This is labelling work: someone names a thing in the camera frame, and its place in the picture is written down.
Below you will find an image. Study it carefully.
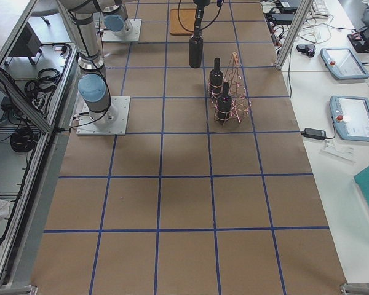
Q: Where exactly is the teach pendant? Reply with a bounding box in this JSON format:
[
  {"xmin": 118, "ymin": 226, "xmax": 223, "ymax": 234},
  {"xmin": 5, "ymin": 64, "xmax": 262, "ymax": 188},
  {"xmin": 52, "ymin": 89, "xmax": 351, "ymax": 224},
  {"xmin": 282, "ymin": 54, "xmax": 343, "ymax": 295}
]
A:
[
  {"xmin": 320, "ymin": 48, "xmax": 369, "ymax": 80},
  {"xmin": 330, "ymin": 96, "xmax": 369, "ymax": 142}
]

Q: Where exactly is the wooden tray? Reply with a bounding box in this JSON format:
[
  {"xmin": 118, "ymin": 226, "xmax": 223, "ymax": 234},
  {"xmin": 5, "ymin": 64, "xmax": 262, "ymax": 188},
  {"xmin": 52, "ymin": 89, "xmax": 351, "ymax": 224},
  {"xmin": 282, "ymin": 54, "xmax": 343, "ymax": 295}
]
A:
[{"xmin": 169, "ymin": 8, "xmax": 196, "ymax": 36}]

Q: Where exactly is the teach pendant near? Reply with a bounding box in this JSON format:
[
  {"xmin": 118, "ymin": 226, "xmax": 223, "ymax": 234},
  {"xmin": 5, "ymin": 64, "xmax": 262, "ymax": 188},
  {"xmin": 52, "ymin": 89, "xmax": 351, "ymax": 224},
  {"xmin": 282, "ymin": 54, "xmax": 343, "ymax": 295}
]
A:
[{"xmin": 330, "ymin": 96, "xmax": 369, "ymax": 142}]

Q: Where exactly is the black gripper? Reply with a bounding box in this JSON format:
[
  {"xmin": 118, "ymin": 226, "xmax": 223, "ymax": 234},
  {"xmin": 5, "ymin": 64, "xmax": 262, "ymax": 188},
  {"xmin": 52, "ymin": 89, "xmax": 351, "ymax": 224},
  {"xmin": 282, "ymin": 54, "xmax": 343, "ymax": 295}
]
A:
[{"xmin": 193, "ymin": 0, "xmax": 208, "ymax": 34}]

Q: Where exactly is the dark wine bottle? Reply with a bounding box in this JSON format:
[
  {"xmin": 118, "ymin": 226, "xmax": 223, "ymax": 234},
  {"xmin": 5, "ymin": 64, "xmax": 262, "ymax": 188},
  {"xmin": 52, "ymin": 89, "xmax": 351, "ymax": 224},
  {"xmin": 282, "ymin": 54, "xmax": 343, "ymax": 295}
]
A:
[
  {"xmin": 189, "ymin": 30, "xmax": 204, "ymax": 68},
  {"xmin": 217, "ymin": 82, "xmax": 232, "ymax": 124},
  {"xmin": 209, "ymin": 57, "xmax": 223, "ymax": 92}
]

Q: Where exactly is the copper wire wine rack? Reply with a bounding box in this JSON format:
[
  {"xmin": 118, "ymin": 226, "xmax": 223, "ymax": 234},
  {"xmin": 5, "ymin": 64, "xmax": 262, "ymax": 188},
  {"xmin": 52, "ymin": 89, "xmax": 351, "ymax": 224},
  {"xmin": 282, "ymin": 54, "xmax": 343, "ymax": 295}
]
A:
[{"xmin": 207, "ymin": 52, "xmax": 251, "ymax": 124}]

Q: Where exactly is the black power adapter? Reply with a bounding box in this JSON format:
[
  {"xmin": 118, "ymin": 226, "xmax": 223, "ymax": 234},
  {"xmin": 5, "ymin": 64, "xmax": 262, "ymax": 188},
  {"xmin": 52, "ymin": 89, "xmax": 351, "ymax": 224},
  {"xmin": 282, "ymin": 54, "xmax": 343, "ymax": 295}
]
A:
[{"xmin": 301, "ymin": 128, "xmax": 327, "ymax": 140}]

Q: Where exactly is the teach pendant far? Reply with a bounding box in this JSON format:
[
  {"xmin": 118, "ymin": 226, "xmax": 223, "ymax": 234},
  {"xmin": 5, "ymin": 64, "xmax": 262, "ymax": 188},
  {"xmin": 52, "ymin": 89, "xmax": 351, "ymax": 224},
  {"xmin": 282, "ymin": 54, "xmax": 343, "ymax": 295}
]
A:
[{"xmin": 320, "ymin": 48, "xmax": 369, "ymax": 80}]

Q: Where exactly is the aluminium frame post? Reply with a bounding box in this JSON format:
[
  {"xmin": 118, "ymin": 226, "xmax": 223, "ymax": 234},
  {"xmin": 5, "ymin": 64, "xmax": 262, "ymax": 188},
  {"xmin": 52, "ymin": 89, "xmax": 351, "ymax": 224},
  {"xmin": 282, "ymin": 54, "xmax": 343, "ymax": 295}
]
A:
[{"xmin": 275, "ymin": 0, "xmax": 312, "ymax": 70}]

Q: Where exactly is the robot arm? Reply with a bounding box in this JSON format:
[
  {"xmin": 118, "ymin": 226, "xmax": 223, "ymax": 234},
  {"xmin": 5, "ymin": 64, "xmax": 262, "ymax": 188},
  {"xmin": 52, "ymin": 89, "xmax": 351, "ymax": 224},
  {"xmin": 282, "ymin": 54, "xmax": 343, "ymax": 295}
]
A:
[
  {"xmin": 58, "ymin": 1, "xmax": 130, "ymax": 125},
  {"xmin": 102, "ymin": 1, "xmax": 133, "ymax": 36}
]

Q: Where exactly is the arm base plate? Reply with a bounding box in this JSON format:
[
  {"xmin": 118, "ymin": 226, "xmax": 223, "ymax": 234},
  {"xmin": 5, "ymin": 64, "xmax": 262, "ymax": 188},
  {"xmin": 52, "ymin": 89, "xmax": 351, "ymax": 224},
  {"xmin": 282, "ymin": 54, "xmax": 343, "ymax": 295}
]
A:
[
  {"xmin": 102, "ymin": 18, "xmax": 142, "ymax": 43},
  {"xmin": 76, "ymin": 96, "xmax": 130, "ymax": 136}
]

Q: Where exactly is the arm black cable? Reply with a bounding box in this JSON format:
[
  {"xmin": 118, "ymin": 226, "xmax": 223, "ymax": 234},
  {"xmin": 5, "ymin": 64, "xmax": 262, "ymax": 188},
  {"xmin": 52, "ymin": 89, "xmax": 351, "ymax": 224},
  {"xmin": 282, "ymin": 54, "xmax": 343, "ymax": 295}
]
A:
[{"xmin": 177, "ymin": 0, "xmax": 223, "ymax": 34}]

